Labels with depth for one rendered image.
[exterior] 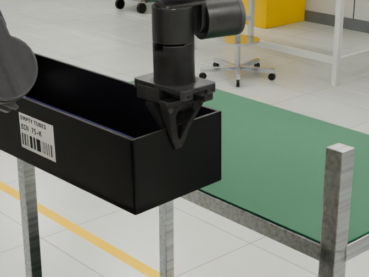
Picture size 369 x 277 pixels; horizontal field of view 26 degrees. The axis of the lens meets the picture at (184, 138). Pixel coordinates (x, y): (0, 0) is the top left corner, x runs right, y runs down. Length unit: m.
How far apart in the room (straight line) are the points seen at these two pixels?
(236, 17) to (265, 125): 0.61
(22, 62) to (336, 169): 0.46
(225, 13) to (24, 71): 0.30
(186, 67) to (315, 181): 0.42
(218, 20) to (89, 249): 2.22
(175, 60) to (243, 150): 0.50
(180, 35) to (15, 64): 0.23
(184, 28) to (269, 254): 2.19
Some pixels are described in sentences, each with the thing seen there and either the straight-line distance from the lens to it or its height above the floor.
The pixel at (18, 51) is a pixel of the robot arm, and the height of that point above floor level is 1.27.
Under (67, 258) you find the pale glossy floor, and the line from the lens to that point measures 3.17.
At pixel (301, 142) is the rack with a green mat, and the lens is 1.59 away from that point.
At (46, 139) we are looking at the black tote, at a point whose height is 1.07.
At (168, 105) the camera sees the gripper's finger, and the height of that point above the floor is 1.17.
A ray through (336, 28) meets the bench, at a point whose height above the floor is 0.39.
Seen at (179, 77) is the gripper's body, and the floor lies 1.20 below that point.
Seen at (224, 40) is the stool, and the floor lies 0.27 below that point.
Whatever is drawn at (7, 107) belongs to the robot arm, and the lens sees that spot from 1.02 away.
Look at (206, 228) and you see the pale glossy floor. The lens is 3.37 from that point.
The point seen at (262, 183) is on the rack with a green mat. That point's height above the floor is 0.95.
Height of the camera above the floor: 1.49
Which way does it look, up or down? 20 degrees down
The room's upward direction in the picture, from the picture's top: straight up
